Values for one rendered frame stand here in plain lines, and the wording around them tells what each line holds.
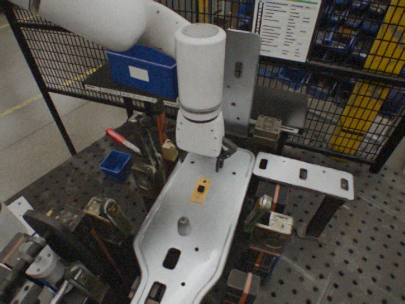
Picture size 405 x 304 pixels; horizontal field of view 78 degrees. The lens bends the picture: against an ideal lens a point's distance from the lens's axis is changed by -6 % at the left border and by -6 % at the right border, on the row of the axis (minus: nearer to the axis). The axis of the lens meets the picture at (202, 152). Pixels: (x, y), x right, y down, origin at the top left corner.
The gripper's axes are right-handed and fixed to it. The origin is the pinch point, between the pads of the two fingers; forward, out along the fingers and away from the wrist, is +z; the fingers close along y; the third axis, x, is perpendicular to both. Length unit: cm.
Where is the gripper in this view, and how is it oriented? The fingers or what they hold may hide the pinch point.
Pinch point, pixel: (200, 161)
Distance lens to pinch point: 64.9
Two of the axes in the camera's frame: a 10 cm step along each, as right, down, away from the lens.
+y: 9.4, 2.4, -2.3
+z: 0.0, 6.9, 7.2
